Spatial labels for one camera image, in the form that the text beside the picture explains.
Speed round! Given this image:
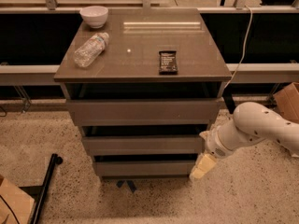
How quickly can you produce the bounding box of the cardboard box right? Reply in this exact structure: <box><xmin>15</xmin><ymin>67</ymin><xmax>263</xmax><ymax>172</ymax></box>
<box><xmin>274</xmin><ymin>82</ymin><xmax>299</xmax><ymax>123</ymax></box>

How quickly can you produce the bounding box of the cardboard box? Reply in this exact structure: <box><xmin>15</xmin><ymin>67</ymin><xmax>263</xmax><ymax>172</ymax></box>
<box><xmin>0</xmin><ymin>175</ymin><xmax>35</xmax><ymax>224</ymax></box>
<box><xmin>274</xmin><ymin>82</ymin><xmax>299</xmax><ymax>123</ymax></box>

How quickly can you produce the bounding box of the grey drawer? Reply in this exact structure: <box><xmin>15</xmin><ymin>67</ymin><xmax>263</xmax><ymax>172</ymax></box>
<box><xmin>66</xmin><ymin>100</ymin><xmax>221</xmax><ymax>126</ymax></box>
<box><xmin>93</xmin><ymin>161</ymin><xmax>195</xmax><ymax>177</ymax></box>
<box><xmin>82</xmin><ymin>135</ymin><xmax>204</xmax><ymax>156</ymax></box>

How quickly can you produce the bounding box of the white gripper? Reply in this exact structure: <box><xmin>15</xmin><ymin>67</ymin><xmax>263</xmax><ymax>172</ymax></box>
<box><xmin>190</xmin><ymin>127</ymin><xmax>233</xmax><ymax>180</ymax></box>

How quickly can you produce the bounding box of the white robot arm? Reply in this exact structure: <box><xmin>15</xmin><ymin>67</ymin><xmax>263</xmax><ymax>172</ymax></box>
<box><xmin>190</xmin><ymin>102</ymin><xmax>299</xmax><ymax>180</ymax></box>

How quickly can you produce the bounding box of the grey top drawer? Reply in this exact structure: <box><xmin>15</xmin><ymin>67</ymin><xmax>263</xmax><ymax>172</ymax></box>
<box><xmin>66</xmin><ymin>100</ymin><xmax>221</xmax><ymax>126</ymax></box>

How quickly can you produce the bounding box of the clear plastic water bottle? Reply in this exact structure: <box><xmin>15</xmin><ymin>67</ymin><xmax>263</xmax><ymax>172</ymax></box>
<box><xmin>74</xmin><ymin>33</ymin><xmax>109</xmax><ymax>68</ymax></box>

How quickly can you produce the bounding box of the white ceramic bowl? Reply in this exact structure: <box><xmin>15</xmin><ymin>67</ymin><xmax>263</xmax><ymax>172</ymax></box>
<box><xmin>79</xmin><ymin>6</ymin><xmax>108</xmax><ymax>28</ymax></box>

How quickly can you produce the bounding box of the cardboard box bottom left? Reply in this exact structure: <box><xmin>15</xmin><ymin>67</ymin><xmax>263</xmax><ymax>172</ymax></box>
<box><xmin>0</xmin><ymin>175</ymin><xmax>35</xmax><ymax>224</ymax></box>

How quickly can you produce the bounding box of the white cable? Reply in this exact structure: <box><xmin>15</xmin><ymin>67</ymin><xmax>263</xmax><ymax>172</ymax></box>
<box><xmin>222</xmin><ymin>5</ymin><xmax>254</xmax><ymax>91</ymax></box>

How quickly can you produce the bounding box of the grey middle drawer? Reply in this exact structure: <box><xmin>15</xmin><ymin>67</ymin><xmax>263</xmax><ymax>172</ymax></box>
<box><xmin>82</xmin><ymin>135</ymin><xmax>204</xmax><ymax>156</ymax></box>

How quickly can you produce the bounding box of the black metal stand leg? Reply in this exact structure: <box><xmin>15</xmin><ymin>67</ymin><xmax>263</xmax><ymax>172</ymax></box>
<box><xmin>21</xmin><ymin>153</ymin><xmax>64</xmax><ymax>224</ymax></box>

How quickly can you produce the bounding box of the grey drawer cabinet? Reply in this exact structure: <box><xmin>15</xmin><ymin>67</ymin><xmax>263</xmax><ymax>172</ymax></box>
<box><xmin>53</xmin><ymin>7</ymin><xmax>233</xmax><ymax>182</ymax></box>

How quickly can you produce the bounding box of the black snack bar packet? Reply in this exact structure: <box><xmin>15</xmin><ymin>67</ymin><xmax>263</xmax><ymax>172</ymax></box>
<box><xmin>159</xmin><ymin>50</ymin><xmax>178</xmax><ymax>75</ymax></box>

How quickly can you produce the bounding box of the grey bottom drawer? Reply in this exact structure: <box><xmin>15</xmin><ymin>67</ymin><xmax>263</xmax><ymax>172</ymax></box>
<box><xmin>93</xmin><ymin>161</ymin><xmax>195</xmax><ymax>177</ymax></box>

